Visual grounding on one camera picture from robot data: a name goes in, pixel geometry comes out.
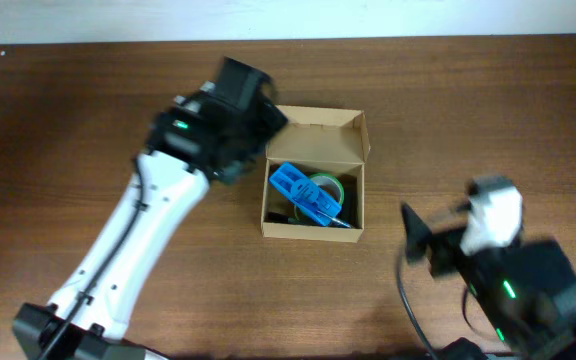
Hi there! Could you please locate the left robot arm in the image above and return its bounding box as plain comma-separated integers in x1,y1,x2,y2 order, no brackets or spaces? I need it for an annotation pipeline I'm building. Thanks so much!
12,58,287,359

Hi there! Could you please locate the right black cable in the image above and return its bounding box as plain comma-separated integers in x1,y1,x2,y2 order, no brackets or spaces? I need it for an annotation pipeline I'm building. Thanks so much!
395,249,442,360

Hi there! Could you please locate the blue ballpoint pen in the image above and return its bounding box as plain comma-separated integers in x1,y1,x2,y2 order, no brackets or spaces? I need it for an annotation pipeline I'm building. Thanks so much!
296,202,353,229

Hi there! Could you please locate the blue whiteboard duster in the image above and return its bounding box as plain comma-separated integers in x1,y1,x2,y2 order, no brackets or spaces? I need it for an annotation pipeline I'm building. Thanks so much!
269,162,342,227

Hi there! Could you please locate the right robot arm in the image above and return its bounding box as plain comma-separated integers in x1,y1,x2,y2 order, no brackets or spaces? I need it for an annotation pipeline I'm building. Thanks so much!
397,204,576,359

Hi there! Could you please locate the cardboard box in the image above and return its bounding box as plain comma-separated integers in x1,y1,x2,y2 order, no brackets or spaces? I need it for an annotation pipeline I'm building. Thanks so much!
261,105,370,243

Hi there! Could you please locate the black sharpie marker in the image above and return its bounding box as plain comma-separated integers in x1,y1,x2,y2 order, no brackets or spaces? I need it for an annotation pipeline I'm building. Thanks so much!
267,212,299,224

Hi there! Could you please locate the orange black stapler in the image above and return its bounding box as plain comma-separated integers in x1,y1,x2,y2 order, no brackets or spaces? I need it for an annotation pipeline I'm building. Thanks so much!
339,189,358,227

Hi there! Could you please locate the green tape roll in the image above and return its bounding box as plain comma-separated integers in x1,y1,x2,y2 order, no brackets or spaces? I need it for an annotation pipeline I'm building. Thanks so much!
294,173,345,223

